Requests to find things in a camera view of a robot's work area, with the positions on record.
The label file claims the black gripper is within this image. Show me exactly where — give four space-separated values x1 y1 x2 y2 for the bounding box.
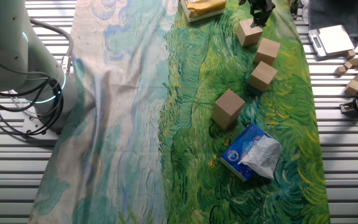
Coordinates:
238 0 276 28

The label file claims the wooden cube block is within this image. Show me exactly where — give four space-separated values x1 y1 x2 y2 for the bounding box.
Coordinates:
236 18 264 48
247 60 278 93
211 89 246 124
252 38 282 67
211 108 244 131

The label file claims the gold tissue pack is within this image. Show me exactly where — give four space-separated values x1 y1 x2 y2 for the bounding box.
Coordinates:
180 0 227 23

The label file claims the silver digital scale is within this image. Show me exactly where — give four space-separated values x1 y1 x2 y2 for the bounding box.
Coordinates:
308 24 356 58

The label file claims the dark grey cloth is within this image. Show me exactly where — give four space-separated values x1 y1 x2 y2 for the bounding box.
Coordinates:
308 0 358 47

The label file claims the blue tissue pack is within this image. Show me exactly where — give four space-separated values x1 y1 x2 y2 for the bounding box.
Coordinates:
219 123 284 182

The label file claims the green blue painting print cloth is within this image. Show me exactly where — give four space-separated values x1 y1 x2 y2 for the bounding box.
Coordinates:
28 0 331 224

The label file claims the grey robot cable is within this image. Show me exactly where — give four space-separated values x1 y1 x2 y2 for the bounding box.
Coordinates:
28 17 74 77

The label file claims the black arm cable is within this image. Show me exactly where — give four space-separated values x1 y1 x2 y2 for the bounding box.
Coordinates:
0 77 65 136

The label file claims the metal base plate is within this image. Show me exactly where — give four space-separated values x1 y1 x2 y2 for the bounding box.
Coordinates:
22 102 62 141

